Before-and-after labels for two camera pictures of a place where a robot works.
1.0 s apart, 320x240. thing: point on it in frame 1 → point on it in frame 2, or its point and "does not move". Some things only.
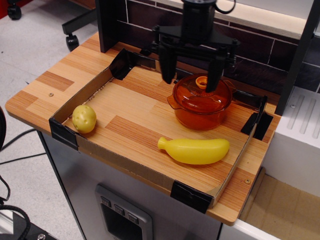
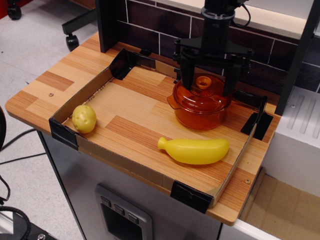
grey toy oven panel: x=121 y=219 does not move
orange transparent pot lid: x=190 y=95 does not move
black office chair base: x=72 y=41 does not move
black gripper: x=196 y=37 → x=214 y=45
